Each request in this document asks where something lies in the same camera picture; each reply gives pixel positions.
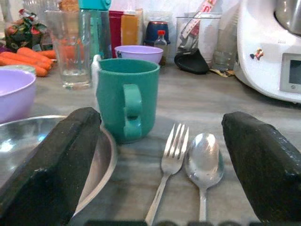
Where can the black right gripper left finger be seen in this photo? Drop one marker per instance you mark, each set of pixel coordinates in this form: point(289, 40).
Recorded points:
point(54, 169)

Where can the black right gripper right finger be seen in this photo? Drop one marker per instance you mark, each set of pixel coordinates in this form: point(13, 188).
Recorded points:
point(265, 169)

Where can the green plastic mug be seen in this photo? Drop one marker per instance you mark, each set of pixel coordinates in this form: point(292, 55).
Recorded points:
point(110, 101)

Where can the shallow steel bowl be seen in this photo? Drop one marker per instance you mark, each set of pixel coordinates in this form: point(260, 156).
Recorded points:
point(21, 136)

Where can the steel spoon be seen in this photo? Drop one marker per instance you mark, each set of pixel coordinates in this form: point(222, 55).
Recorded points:
point(204, 160)

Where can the large purple plastic bowl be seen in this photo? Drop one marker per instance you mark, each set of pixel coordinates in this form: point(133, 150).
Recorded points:
point(14, 94)

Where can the white kitchen cooking machine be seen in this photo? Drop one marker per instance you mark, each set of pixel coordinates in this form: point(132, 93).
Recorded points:
point(261, 75)

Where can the steel fork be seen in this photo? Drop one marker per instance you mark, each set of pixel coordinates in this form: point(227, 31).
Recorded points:
point(172, 150)

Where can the orange carrot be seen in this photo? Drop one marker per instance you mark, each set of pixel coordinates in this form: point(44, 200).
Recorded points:
point(48, 54)
point(30, 53)
point(40, 70)
point(18, 58)

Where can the yellow wrapper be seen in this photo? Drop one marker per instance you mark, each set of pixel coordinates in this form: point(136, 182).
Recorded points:
point(222, 72)

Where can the tall clear drinking glass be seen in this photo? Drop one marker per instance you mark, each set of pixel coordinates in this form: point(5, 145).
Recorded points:
point(73, 56)

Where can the red and green flower decoration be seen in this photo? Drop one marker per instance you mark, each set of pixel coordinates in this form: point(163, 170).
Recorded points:
point(23, 33)

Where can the small purple plastic bowl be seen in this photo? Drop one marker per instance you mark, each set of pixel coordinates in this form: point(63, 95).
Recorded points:
point(138, 53)

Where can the clear bottle with teal lid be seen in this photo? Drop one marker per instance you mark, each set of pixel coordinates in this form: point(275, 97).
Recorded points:
point(98, 30)

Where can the clear plastic measuring cup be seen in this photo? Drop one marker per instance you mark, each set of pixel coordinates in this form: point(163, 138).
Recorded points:
point(207, 35)

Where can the red carton box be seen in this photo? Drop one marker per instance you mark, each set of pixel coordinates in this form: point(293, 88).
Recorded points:
point(115, 35)

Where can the orange carton box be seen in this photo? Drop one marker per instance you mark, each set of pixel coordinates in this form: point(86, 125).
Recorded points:
point(131, 28)

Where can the small bottle with red cap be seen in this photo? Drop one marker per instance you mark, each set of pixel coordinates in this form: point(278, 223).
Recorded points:
point(161, 43)

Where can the red and white package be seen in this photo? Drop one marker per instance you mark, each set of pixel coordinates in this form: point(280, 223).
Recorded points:
point(200, 18)

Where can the dark blue jar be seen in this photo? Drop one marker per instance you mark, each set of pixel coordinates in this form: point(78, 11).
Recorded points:
point(156, 28)

